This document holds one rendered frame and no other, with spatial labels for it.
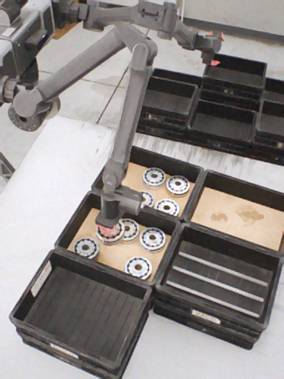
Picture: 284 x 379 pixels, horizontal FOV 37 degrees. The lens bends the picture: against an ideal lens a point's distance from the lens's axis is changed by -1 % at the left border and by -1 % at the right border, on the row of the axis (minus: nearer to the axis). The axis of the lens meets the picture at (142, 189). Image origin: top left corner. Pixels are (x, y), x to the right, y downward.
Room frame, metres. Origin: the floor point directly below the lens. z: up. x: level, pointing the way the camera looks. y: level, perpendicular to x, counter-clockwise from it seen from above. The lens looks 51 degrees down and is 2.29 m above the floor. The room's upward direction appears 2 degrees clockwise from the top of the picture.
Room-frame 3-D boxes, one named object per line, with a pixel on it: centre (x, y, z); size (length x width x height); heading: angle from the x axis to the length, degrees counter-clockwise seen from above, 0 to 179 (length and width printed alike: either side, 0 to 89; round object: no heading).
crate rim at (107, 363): (0.61, 0.19, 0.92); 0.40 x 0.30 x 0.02; 69
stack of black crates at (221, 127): (2.05, -0.49, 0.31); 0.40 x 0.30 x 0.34; 75
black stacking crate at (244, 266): (0.74, -0.29, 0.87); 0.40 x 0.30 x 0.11; 69
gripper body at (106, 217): (0.83, 0.10, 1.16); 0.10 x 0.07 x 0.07; 158
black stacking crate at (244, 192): (1.02, -0.40, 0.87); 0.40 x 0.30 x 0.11; 69
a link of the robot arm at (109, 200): (0.83, 0.09, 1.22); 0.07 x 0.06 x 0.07; 73
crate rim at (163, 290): (0.74, -0.29, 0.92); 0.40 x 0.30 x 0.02; 69
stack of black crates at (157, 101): (2.16, -0.10, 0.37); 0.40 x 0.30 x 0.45; 75
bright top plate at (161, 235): (0.92, -0.05, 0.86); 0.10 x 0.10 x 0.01
